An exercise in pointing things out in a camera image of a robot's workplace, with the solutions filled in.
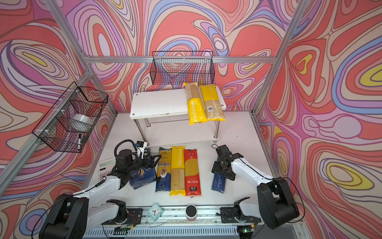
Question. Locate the black wire basket left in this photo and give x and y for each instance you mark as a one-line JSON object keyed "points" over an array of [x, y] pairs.
{"points": [[79, 109]]}

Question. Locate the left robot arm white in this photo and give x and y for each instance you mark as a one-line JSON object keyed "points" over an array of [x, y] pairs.
{"points": [[72, 215]]}

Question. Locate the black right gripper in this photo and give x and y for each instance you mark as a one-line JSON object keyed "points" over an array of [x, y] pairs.
{"points": [[216, 169]]}

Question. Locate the small round speaker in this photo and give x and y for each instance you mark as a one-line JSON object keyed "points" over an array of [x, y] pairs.
{"points": [[191, 212]]}

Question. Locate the black wire basket back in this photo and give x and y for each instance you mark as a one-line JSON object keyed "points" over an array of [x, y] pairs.
{"points": [[174, 68]]}

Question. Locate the dark blue pasta box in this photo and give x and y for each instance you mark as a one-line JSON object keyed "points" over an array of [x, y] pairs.
{"points": [[142, 177]]}

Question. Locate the black wire basket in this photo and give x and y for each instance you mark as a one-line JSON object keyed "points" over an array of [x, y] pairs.
{"points": [[79, 109], [174, 68]]}

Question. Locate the black marker pen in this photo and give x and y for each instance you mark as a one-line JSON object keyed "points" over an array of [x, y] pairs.
{"points": [[79, 142]]}

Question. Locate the dark blue spaghetti pack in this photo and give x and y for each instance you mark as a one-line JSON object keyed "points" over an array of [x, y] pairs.
{"points": [[219, 182]]}

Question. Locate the white calculator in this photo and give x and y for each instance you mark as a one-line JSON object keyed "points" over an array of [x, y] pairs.
{"points": [[105, 167]]}

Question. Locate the red spaghetti pack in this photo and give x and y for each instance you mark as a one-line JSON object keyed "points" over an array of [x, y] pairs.
{"points": [[192, 176]]}

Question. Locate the yellow Pastatime spaghetti pack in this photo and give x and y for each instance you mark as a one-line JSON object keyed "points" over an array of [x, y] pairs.
{"points": [[177, 171]]}

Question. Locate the teal alarm clock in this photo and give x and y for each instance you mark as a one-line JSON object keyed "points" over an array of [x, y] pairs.
{"points": [[155, 212]]}

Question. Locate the silver tape roll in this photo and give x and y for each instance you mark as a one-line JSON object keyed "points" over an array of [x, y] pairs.
{"points": [[80, 120]]}

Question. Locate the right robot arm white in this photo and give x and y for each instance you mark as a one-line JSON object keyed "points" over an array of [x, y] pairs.
{"points": [[275, 204]]}

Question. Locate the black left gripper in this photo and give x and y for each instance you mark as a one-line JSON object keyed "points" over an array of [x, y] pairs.
{"points": [[151, 164]]}

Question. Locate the blue yellow Ankara spaghetti pack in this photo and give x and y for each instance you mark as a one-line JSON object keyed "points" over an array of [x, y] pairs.
{"points": [[163, 182]]}

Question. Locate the white two-tier shelf rack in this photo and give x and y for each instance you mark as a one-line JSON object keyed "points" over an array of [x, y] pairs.
{"points": [[162, 119]]}

